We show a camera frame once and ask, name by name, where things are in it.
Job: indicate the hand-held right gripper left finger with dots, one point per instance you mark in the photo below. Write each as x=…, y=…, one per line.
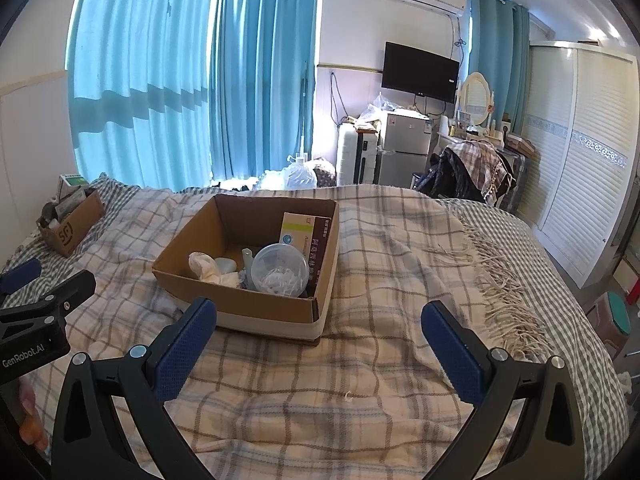
x=182, y=347

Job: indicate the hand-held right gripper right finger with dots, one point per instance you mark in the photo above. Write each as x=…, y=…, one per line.
x=457, y=355

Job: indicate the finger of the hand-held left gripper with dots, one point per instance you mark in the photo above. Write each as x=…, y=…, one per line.
x=20, y=272
x=70, y=287

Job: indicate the large cardboard box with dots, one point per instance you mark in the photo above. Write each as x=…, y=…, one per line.
x=240, y=305

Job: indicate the white tissue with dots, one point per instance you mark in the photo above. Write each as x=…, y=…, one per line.
x=207, y=267

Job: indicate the clear round plastic container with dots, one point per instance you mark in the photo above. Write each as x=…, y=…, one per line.
x=280, y=270

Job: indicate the yellow and maroon medicine box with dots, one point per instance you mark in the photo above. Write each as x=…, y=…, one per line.
x=305, y=232

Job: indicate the person's left hand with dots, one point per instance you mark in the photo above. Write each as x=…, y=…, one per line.
x=31, y=410

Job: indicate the small printed cardboard box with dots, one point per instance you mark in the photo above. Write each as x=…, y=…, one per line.
x=70, y=230

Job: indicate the green and white carton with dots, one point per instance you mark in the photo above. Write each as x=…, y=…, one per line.
x=70, y=185

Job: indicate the plaid beige blanket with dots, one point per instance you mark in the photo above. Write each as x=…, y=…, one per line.
x=350, y=360

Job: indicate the grey gingham bed sheet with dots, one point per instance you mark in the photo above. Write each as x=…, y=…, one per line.
x=550, y=270

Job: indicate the teal topped stool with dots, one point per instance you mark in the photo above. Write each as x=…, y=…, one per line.
x=612, y=317

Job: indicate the black jacket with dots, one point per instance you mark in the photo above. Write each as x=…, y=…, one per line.
x=447, y=177

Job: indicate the pack of water bottles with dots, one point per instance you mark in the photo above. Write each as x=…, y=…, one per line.
x=272, y=180

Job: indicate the white plastic bag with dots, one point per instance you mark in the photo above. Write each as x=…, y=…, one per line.
x=301, y=176

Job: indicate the silver small fridge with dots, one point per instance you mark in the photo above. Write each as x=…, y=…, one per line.
x=402, y=150

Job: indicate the white suitcase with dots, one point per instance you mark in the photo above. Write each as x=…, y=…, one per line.
x=350, y=157

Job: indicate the dark patterned bag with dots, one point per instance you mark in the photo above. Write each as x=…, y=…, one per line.
x=325, y=172

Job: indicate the wide blue curtain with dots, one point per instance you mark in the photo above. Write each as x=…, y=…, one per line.
x=140, y=70

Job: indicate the white louvred wardrobe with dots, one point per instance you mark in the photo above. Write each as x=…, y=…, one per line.
x=585, y=160

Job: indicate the clear plastic bag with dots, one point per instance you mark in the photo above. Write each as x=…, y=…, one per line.
x=375, y=110

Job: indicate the white oval vanity mirror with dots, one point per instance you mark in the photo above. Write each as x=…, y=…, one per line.
x=475, y=95

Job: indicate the pleated blue curtain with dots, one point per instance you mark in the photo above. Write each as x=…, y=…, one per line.
x=265, y=70

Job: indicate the narrow blue curtain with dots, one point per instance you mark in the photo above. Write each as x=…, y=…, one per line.
x=497, y=55

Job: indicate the black wall television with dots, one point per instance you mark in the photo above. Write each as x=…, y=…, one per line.
x=420, y=71

